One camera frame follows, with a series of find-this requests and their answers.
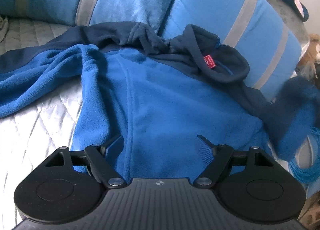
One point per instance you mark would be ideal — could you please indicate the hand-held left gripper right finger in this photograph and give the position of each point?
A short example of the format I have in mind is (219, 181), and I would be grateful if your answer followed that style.
(207, 151)

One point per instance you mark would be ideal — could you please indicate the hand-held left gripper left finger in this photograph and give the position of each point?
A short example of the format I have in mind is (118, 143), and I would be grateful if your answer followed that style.
(115, 145)

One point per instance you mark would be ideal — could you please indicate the blue fleece jacket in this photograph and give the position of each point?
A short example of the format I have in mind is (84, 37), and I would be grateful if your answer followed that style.
(162, 100)

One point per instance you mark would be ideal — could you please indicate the white quilted bedspread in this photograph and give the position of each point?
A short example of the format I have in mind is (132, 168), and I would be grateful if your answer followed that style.
(37, 132)

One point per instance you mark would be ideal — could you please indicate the blue knitted cloth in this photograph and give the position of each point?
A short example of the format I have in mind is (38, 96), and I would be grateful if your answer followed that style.
(307, 162)

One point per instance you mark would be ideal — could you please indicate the blue pillow with grey stripes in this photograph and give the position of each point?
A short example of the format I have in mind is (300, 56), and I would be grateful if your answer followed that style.
(125, 0)
(212, 8)

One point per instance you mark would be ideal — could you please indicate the brown teddy bear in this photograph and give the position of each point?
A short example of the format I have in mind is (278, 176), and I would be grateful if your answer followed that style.
(312, 50)

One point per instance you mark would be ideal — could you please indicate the green and beige folded comforter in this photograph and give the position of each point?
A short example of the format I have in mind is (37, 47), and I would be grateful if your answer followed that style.
(3, 27)

